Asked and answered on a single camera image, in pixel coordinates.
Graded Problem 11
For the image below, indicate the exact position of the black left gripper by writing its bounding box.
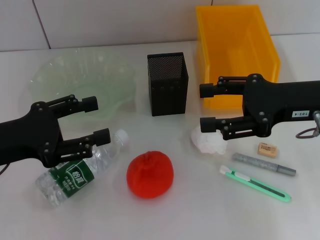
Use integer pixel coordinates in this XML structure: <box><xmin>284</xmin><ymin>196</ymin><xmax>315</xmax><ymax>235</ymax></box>
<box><xmin>0</xmin><ymin>94</ymin><xmax>112</xmax><ymax>169</ymax></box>

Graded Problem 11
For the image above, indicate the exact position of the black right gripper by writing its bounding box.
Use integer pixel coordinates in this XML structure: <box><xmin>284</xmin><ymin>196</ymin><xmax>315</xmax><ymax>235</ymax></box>
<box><xmin>199</xmin><ymin>73</ymin><xmax>320</xmax><ymax>141</ymax></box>

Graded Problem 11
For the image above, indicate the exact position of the white paper ball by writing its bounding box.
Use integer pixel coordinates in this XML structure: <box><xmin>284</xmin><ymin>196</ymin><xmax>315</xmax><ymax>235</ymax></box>
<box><xmin>190</xmin><ymin>125</ymin><xmax>227</xmax><ymax>162</ymax></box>

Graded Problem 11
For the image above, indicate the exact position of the clear green-label water bottle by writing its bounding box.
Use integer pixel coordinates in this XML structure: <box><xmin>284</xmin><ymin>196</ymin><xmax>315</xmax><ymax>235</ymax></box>
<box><xmin>34</xmin><ymin>128</ymin><xmax>131</xmax><ymax>208</ymax></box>

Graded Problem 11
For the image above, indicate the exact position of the red-orange toy orange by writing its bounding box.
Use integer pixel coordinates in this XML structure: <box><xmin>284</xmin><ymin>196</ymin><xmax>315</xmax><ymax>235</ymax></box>
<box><xmin>126</xmin><ymin>149</ymin><xmax>175</xmax><ymax>200</ymax></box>

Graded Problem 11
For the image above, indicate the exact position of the black mesh pen holder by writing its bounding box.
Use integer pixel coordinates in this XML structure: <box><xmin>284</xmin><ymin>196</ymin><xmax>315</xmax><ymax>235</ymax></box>
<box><xmin>146</xmin><ymin>51</ymin><xmax>189</xmax><ymax>117</ymax></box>

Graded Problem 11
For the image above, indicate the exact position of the pale green glass fruit plate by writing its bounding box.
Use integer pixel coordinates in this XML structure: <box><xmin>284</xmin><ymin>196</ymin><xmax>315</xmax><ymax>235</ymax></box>
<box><xmin>28</xmin><ymin>47</ymin><xmax>137</xmax><ymax>121</ymax></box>

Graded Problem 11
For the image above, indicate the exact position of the beige eraser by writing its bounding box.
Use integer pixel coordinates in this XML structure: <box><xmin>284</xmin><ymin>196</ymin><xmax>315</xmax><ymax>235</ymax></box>
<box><xmin>256</xmin><ymin>141</ymin><xmax>278</xmax><ymax>159</ymax></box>

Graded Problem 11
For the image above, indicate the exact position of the grey marker pen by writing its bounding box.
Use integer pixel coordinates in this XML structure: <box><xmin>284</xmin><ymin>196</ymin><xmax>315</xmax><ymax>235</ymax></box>
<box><xmin>231</xmin><ymin>152</ymin><xmax>297</xmax><ymax>177</ymax></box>

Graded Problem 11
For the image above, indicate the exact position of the green utility knife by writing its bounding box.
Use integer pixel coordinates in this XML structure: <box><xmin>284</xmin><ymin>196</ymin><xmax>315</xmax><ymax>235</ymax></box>
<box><xmin>219</xmin><ymin>164</ymin><xmax>293</xmax><ymax>204</ymax></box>

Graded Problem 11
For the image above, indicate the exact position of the yellow plastic bin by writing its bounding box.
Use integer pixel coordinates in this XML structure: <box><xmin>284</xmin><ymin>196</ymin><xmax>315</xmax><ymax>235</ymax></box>
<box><xmin>195</xmin><ymin>4</ymin><xmax>281</xmax><ymax>110</ymax></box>

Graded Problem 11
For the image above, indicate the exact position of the right gripper cable with plug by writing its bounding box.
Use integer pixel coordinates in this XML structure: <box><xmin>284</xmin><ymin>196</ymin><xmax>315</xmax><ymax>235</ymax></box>
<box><xmin>295</xmin><ymin>109</ymin><xmax>320</xmax><ymax>140</ymax></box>

